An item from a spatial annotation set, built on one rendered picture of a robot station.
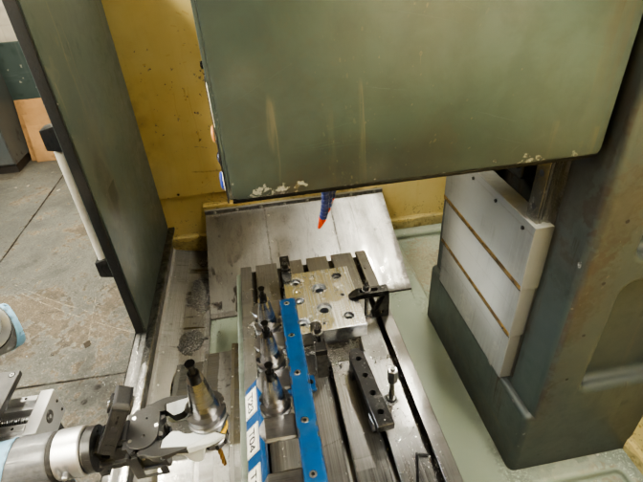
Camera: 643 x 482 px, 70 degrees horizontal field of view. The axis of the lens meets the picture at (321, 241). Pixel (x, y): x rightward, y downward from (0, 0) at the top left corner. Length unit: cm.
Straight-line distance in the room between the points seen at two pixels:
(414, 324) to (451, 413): 42
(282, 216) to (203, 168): 43
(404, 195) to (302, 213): 55
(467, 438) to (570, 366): 49
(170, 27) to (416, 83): 143
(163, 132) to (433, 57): 158
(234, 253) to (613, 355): 151
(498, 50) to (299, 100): 30
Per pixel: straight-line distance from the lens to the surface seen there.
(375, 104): 72
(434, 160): 79
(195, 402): 73
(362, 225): 223
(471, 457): 161
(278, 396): 92
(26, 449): 87
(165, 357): 188
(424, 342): 187
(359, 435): 128
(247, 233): 221
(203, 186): 223
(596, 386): 144
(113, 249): 159
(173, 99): 209
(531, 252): 113
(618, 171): 97
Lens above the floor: 198
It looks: 35 degrees down
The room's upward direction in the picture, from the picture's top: 4 degrees counter-clockwise
